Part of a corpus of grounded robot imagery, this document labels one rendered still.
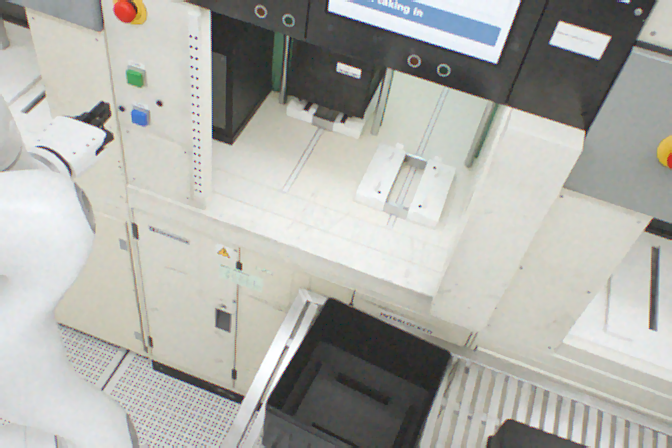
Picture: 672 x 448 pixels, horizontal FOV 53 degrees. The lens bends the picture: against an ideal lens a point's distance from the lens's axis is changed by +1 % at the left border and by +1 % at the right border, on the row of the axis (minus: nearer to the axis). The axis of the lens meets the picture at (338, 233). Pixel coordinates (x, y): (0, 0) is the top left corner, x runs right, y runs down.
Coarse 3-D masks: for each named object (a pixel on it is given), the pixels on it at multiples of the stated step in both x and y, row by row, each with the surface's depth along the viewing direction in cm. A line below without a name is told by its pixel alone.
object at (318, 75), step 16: (304, 48) 166; (320, 48) 165; (304, 64) 169; (320, 64) 168; (336, 64) 166; (352, 64) 165; (368, 64) 163; (288, 80) 175; (304, 80) 173; (320, 80) 171; (336, 80) 170; (352, 80) 168; (368, 80) 166; (304, 96) 177; (320, 96) 175; (336, 96) 173; (352, 96) 171; (368, 96) 171; (352, 112) 175
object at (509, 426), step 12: (504, 420) 134; (504, 432) 132; (516, 432) 132; (528, 432) 132; (540, 432) 133; (492, 444) 137; (504, 444) 130; (516, 444) 130; (528, 444) 131; (540, 444) 131; (552, 444) 131; (564, 444) 132; (576, 444) 132
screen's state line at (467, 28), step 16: (352, 0) 106; (368, 0) 105; (384, 0) 104; (400, 0) 103; (400, 16) 105; (416, 16) 104; (432, 16) 103; (448, 16) 103; (448, 32) 104; (464, 32) 103; (480, 32) 103; (496, 32) 102
